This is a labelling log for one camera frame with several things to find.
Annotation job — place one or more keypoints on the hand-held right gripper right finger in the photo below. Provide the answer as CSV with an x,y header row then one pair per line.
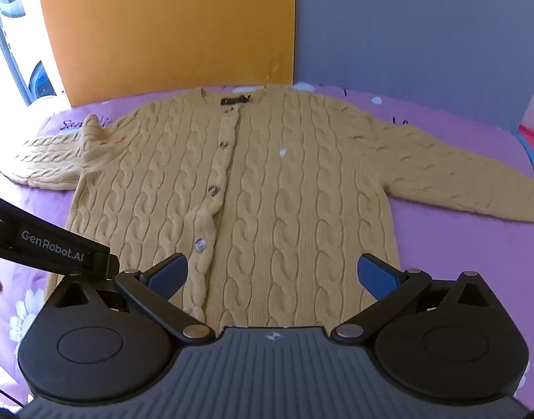
x,y
375,277

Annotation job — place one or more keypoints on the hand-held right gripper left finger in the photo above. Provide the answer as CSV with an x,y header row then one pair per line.
x,y
170,276

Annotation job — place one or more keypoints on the purple floral bedsheet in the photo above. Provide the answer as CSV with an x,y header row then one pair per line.
x,y
450,253

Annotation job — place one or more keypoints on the pink and blue cloth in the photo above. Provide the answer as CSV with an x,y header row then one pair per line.
x,y
533,146

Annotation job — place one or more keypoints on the window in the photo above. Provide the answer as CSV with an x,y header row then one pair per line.
x,y
18,26

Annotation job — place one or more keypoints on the orange board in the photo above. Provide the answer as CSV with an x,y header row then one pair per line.
x,y
162,30

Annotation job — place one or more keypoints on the grey board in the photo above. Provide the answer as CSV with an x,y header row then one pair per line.
x,y
415,30

